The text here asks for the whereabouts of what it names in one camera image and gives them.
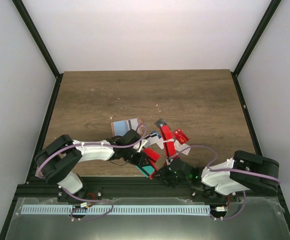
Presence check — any pink card holder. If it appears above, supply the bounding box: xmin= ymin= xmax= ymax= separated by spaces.
xmin=111 ymin=118 xmax=144 ymax=136

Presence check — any black frame post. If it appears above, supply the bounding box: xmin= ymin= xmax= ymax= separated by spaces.
xmin=233 ymin=0 xmax=282 ymax=75
xmin=11 ymin=0 xmax=61 ymax=77

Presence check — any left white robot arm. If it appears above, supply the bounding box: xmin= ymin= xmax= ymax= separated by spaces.
xmin=35 ymin=129 xmax=152 ymax=202

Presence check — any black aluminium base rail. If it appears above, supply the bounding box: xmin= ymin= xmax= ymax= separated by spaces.
xmin=17 ymin=176 xmax=280 ymax=201

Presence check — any red card black stripe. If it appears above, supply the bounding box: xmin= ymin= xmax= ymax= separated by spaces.
xmin=149 ymin=171 xmax=159 ymax=180
xmin=143 ymin=148 xmax=160 ymax=163

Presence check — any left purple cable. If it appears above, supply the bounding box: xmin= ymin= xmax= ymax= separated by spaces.
xmin=36 ymin=123 xmax=149 ymax=221

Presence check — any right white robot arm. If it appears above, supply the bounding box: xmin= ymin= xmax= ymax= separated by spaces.
xmin=152 ymin=150 xmax=280 ymax=202

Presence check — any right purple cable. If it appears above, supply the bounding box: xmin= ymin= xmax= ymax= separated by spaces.
xmin=167 ymin=144 xmax=281 ymax=221

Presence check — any left black frame post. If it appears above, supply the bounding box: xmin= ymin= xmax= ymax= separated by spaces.
xmin=11 ymin=0 xmax=61 ymax=77

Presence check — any red card upper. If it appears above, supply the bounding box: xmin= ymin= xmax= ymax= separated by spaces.
xmin=159 ymin=125 xmax=176 ymax=158

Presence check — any white card black stripe upper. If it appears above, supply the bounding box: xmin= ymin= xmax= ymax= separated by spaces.
xmin=144 ymin=131 xmax=164 ymax=150

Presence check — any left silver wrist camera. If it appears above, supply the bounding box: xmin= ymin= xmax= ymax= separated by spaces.
xmin=137 ymin=139 xmax=149 ymax=152

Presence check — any red VIP card right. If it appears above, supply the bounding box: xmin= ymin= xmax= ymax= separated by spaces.
xmin=172 ymin=128 xmax=189 ymax=145

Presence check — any light blue slotted cable duct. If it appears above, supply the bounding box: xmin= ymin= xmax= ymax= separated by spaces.
xmin=21 ymin=204 xmax=210 ymax=216

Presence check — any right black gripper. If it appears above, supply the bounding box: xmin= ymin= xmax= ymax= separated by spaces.
xmin=152 ymin=164 xmax=191 ymax=188

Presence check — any purple cable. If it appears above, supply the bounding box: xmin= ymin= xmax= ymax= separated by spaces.
xmin=36 ymin=123 xmax=149 ymax=221
xmin=167 ymin=144 xmax=281 ymax=221

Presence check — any dark card upper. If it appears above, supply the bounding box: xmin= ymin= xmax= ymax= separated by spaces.
xmin=154 ymin=118 xmax=166 ymax=128

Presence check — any white card right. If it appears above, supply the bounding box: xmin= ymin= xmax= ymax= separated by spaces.
xmin=174 ymin=140 xmax=190 ymax=155

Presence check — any teal card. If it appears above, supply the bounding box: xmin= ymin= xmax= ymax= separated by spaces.
xmin=136 ymin=165 xmax=156 ymax=178

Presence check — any right black frame post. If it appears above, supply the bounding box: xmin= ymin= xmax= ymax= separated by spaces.
xmin=233 ymin=0 xmax=282 ymax=75

